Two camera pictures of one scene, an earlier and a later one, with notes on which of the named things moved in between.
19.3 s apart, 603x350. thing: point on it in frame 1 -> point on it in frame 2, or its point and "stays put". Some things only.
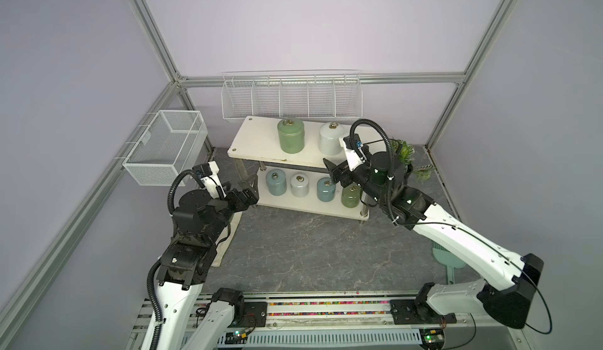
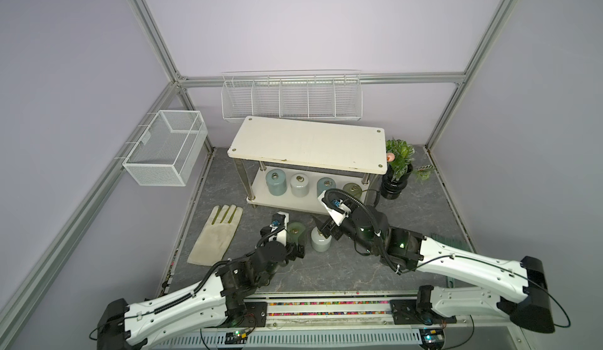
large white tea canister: x=330 y=133 -> x=319 y=242
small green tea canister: x=351 y=195 stays put
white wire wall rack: x=291 y=94 stays put
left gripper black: x=241 y=204 -> x=292 y=253
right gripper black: x=342 y=169 -> x=327 y=227
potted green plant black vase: x=404 y=154 stays put
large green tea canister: x=291 y=134 -> x=296 y=231
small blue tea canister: x=326 y=189 stays put
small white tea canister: x=299 y=184 stays put
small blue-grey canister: x=275 y=182 stays put
